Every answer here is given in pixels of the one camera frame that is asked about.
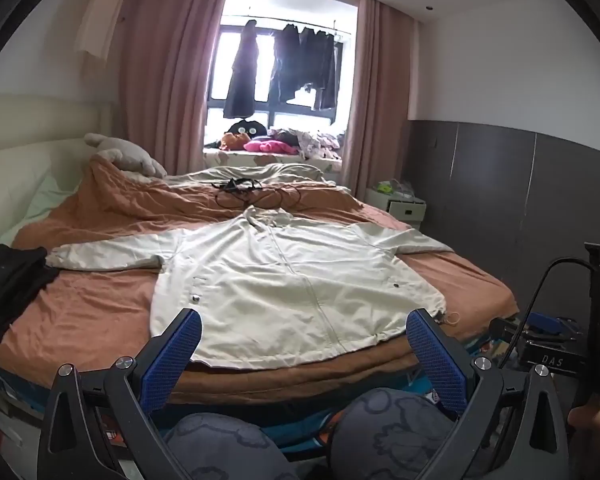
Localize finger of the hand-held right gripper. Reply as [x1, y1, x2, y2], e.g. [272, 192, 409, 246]
[490, 311, 579, 344]

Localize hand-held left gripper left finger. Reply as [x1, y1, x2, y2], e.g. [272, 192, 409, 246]
[37, 307, 203, 480]

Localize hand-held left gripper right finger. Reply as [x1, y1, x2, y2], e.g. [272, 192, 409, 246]
[405, 308, 571, 480]

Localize cream jacket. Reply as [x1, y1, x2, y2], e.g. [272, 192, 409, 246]
[45, 205, 461, 371]

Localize black folded clothes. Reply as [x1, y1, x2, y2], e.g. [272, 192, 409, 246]
[0, 245, 61, 345]

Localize pile of patterned clothes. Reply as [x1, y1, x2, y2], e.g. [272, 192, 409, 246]
[267, 129, 345, 161]

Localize person's right hand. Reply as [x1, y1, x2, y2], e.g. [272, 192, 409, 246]
[567, 393, 600, 442]

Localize orange blanket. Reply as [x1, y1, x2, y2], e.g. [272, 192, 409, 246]
[0, 152, 518, 406]

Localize person's left leg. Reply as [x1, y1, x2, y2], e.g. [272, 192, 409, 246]
[165, 412, 301, 480]

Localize white nightstand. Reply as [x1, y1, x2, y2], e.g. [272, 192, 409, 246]
[365, 182, 427, 226]

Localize light green pillow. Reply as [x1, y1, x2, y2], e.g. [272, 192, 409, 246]
[0, 172, 81, 246]

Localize patterned window seat cushion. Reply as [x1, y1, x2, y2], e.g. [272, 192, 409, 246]
[202, 147, 343, 173]

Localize grey plush toy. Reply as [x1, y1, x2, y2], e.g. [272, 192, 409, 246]
[84, 132, 167, 178]

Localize orange plush toy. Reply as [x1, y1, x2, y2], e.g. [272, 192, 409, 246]
[219, 132, 253, 151]

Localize black plush toy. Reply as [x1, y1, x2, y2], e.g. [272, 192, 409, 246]
[225, 117, 270, 137]

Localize cream padded headboard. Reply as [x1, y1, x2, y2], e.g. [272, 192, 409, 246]
[0, 92, 121, 241]

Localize pink curtain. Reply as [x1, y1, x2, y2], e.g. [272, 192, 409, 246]
[112, 0, 236, 178]
[339, 0, 423, 196]

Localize window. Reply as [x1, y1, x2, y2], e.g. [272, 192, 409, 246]
[205, 0, 361, 133]

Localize dark hanging garment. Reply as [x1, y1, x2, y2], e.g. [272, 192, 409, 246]
[267, 22, 304, 106]
[300, 25, 342, 111]

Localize white hanging cloth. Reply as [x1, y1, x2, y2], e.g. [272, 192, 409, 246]
[75, 0, 133, 63]

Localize black cable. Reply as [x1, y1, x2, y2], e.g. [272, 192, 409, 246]
[211, 177, 306, 211]

